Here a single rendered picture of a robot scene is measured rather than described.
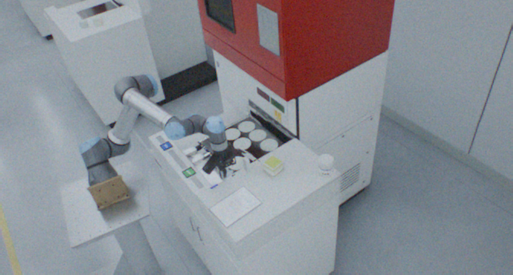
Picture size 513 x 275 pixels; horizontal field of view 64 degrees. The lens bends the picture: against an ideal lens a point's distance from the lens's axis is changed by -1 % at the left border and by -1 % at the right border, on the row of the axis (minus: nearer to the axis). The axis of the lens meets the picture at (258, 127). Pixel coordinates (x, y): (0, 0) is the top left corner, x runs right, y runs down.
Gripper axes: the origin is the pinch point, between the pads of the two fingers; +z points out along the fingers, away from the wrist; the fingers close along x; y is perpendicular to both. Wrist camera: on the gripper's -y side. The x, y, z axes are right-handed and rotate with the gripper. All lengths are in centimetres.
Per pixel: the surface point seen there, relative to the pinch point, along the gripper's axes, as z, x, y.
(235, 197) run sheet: 3.6, -10.7, -0.1
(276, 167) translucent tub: -2.4, -13.1, 23.3
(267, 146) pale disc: 9.1, 13.4, 36.8
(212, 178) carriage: 11.4, 14.9, 1.2
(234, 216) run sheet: 4.0, -19.7, -6.6
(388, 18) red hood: -44, 1, 114
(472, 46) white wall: 2, -7, 197
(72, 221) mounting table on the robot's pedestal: 17, 42, -68
